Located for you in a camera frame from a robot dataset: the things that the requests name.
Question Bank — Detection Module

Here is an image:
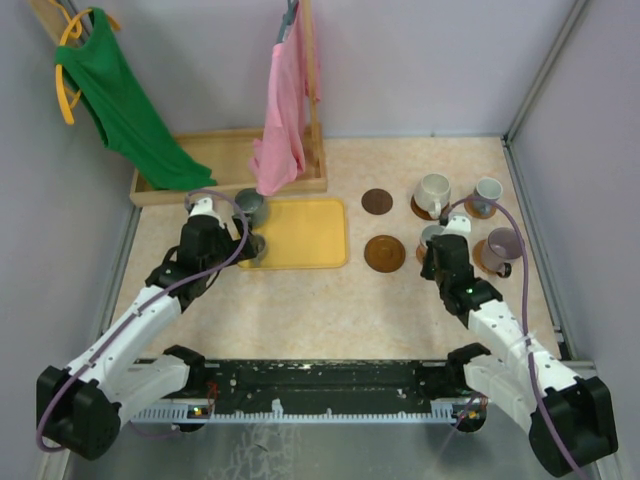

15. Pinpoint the cork woven coaster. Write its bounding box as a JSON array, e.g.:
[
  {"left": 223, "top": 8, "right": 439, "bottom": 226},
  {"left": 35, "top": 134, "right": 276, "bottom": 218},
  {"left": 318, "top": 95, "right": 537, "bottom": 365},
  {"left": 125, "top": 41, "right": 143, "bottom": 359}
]
[{"left": 472, "top": 239, "right": 502, "bottom": 274}]

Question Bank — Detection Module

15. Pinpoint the pink lettered mug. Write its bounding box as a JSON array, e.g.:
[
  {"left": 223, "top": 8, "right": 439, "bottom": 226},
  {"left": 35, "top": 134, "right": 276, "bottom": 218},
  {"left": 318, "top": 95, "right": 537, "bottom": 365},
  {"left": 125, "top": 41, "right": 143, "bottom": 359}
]
[{"left": 419, "top": 225, "right": 444, "bottom": 254}]

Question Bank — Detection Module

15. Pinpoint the light wooden coaster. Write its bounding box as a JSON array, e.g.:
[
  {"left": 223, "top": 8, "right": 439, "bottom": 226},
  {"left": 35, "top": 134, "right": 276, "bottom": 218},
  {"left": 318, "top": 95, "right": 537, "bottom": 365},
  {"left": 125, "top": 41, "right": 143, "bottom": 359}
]
[
  {"left": 416, "top": 245, "right": 427, "bottom": 265},
  {"left": 464, "top": 195, "right": 497, "bottom": 220}
]

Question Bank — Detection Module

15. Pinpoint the purple glass cup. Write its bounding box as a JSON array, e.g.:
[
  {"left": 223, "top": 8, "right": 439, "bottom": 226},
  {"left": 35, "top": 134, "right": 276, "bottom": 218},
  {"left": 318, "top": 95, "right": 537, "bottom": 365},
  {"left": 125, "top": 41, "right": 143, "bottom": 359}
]
[{"left": 480, "top": 227, "right": 523, "bottom": 278}]

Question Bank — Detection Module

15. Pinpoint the brown ridged wooden coaster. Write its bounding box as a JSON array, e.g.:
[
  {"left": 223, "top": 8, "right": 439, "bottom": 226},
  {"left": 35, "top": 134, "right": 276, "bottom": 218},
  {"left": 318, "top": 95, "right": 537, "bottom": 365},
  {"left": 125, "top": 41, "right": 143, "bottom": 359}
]
[{"left": 364, "top": 235, "right": 406, "bottom": 273}]

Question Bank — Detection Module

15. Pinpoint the dark teal mug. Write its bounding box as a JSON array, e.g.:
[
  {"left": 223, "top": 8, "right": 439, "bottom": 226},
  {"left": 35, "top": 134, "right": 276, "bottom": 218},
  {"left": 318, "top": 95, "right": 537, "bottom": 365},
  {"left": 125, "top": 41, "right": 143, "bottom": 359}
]
[{"left": 234, "top": 188, "right": 269, "bottom": 228}]

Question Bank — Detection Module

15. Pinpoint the large white mug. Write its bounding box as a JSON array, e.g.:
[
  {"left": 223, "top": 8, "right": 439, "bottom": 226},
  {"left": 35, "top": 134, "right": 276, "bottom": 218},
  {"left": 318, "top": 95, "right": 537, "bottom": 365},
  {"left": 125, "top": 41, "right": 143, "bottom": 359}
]
[{"left": 413, "top": 173, "right": 451, "bottom": 216}]

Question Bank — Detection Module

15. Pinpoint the grey blue mug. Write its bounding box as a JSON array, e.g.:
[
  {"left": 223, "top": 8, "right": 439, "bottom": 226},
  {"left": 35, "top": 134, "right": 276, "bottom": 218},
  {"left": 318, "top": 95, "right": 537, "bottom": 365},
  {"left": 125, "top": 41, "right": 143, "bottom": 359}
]
[{"left": 474, "top": 177, "right": 503, "bottom": 205}]

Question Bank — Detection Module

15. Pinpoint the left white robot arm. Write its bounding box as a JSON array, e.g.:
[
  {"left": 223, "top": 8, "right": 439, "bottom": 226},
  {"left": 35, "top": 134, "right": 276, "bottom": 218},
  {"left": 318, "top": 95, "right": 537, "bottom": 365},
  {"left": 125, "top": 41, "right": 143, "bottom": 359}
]
[{"left": 36, "top": 214, "right": 256, "bottom": 460}]

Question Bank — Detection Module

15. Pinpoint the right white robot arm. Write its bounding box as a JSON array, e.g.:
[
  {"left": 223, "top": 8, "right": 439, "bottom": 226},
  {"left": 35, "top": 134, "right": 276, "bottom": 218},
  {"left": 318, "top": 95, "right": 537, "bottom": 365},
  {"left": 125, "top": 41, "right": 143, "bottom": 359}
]
[{"left": 421, "top": 234, "right": 619, "bottom": 478}]

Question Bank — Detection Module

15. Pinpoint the dark walnut coaster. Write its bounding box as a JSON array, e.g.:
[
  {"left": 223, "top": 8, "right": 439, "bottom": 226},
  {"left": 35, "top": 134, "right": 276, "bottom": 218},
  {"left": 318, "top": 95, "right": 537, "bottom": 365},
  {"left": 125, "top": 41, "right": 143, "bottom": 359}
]
[{"left": 361, "top": 188, "right": 393, "bottom": 215}]

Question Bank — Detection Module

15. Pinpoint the small green grey mug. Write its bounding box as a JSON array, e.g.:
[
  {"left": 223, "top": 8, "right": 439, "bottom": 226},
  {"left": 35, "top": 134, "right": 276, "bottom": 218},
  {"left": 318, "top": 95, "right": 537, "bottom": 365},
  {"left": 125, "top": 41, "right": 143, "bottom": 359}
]
[{"left": 249, "top": 234, "right": 267, "bottom": 267}]

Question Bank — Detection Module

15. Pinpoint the wooden tray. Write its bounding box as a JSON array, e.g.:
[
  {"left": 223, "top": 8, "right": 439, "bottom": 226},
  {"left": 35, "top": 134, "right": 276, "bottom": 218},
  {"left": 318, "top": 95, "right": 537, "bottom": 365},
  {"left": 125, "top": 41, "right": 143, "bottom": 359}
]
[{"left": 129, "top": 128, "right": 328, "bottom": 207}]

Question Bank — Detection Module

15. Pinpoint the yellow plastic tray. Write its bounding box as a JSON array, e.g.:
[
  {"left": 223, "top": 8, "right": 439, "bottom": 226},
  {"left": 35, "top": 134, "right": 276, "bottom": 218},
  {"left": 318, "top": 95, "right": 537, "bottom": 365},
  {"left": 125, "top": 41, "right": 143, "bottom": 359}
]
[{"left": 239, "top": 197, "right": 349, "bottom": 270}]

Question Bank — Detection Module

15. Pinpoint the pink shirt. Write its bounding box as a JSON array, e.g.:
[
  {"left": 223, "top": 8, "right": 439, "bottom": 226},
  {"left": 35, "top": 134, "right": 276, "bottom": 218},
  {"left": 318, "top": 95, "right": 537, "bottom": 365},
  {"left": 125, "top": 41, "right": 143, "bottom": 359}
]
[{"left": 249, "top": 1, "right": 310, "bottom": 196}]

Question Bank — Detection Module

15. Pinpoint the yellow clothes hanger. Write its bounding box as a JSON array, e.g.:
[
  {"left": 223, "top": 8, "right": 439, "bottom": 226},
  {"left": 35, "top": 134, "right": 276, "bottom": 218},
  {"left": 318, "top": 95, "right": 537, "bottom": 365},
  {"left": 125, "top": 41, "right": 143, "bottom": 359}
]
[{"left": 48, "top": 0, "right": 95, "bottom": 125}]

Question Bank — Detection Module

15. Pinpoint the green shirt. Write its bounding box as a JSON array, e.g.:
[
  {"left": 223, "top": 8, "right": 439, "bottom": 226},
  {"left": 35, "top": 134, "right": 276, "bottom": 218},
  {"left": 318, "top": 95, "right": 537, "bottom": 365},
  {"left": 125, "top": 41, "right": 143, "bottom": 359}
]
[{"left": 55, "top": 7, "right": 217, "bottom": 191}]

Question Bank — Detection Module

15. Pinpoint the aluminium frame rail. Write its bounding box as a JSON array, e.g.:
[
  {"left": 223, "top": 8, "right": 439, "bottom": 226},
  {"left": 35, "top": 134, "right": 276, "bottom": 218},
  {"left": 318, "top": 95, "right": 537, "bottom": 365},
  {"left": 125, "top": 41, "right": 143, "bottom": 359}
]
[{"left": 544, "top": 361, "right": 597, "bottom": 389}]

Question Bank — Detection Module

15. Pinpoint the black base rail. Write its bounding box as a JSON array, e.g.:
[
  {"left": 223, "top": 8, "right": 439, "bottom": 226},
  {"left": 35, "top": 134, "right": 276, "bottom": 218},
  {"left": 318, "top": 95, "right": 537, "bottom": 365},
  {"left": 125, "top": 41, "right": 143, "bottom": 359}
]
[{"left": 165, "top": 360, "right": 471, "bottom": 415}]

